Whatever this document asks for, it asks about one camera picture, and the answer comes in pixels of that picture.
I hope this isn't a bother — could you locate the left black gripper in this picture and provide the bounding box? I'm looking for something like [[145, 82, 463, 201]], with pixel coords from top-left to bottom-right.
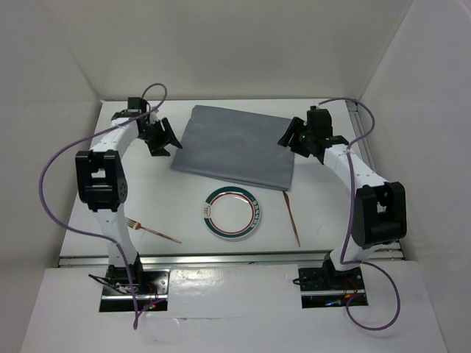
[[136, 117, 180, 157]]

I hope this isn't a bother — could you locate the grey cloth napkin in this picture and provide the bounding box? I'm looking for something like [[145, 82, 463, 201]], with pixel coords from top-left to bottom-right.
[[171, 105, 294, 190]]

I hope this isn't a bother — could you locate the white plate green red rim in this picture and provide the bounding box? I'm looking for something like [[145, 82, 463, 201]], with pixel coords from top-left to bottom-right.
[[202, 186, 262, 242]]

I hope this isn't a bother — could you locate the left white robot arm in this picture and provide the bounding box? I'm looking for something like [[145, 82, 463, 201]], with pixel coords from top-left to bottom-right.
[[75, 97, 182, 293]]

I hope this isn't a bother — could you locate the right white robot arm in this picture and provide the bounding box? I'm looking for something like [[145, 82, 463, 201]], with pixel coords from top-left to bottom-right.
[[278, 106, 407, 290]]

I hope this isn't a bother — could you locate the copper knife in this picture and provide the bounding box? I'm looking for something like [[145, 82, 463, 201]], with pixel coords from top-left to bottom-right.
[[282, 191, 301, 247]]

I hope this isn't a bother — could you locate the copper fork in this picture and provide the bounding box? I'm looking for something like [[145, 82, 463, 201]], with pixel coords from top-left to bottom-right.
[[124, 217, 182, 244]]

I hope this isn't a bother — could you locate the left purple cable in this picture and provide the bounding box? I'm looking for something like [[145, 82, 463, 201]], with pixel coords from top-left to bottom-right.
[[38, 83, 169, 329]]

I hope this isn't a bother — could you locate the purple cable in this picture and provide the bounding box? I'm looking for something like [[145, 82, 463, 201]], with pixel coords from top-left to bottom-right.
[[318, 96, 402, 331], [38, 83, 169, 329]]

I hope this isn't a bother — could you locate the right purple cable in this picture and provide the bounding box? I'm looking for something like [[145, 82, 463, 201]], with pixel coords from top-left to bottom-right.
[[318, 96, 402, 331]]

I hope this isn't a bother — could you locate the aluminium rail front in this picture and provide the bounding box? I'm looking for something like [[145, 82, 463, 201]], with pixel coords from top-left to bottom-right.
[[58, 244, 405, 268]]

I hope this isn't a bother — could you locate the aluminium rail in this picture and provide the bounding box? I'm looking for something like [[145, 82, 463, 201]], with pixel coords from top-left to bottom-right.
[[345, 98, 407, 251], [58, 244, 405, 268]]

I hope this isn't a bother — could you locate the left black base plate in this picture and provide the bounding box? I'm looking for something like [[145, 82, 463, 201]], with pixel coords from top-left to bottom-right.
[[88, 269, 170, 313]]

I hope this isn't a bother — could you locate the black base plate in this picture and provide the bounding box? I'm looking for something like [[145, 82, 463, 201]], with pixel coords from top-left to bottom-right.
[[88, 269, 170, 313], [292, 268, 369, 309]]

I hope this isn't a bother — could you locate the aluminium rail right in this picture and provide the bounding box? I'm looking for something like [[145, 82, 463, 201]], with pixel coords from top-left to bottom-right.
[[345, 98, 407, 251]]

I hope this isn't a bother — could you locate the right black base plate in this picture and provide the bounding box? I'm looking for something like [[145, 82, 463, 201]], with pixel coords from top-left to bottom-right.
[[292, 268, 369, 309]]

